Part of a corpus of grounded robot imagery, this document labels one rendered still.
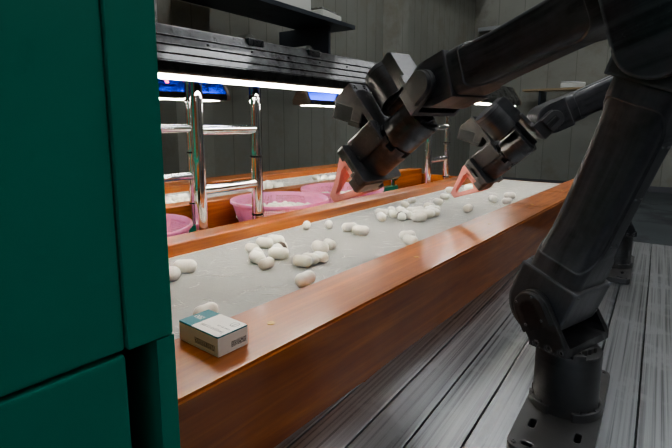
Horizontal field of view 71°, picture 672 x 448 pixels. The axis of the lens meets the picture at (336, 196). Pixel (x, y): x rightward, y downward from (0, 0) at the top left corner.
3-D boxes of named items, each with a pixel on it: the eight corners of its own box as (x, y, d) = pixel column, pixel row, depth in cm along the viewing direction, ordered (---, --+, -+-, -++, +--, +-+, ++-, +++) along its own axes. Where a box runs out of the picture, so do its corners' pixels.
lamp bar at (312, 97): (397, 108, 217) (397, 92, 216) (308, 104, 169) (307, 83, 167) (382, 109, 222) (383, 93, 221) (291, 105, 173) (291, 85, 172)
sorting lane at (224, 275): (566, 189, 182) (566, 183, 181) (77, 412, 41) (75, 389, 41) (490, 183, 200) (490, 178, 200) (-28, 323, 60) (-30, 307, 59)
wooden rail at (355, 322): (597, 228, 176) (602, 179, 174) (162, 637, 36) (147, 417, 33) (563, 224, 184) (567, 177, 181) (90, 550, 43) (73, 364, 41)
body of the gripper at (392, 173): (333, 153, 67) (365, 119, 63) (372, 149, 75) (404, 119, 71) (356, 190, 65) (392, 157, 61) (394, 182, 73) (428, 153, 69)
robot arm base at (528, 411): (508, 372, 42) (596, 398, 38) (551, 303, 58) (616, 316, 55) (503, 452, 43) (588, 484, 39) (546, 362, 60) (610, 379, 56)
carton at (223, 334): (248, 344, 44) (247, 324, 44) (218, 358, 42) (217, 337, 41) (209, 327, 48) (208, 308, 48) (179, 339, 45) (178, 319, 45)
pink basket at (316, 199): (340, 225, 138) (340, 193, 137) (308, 248, 113) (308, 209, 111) (258, 219, 146) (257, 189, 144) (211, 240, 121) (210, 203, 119)
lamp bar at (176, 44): (389, 93, 107) (390, 61, 106) (127, 69, 59) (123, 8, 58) (361, 94, 112) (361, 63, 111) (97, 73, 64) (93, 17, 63)
